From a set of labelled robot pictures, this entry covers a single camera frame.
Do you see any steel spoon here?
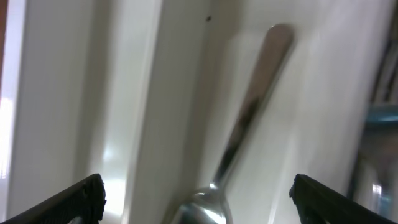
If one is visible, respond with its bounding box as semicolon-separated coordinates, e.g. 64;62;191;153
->
170;23;295;224

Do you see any white plastic cutlery tray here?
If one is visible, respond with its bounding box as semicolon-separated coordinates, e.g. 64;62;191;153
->
1;0;396;223

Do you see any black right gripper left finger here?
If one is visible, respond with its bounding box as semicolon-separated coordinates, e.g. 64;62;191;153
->
2;174;106;224

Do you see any steel fork underneath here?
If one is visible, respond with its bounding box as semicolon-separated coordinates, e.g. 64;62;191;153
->
365;105;397;129

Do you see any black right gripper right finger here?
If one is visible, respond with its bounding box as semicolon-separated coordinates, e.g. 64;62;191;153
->
289;174;394;224

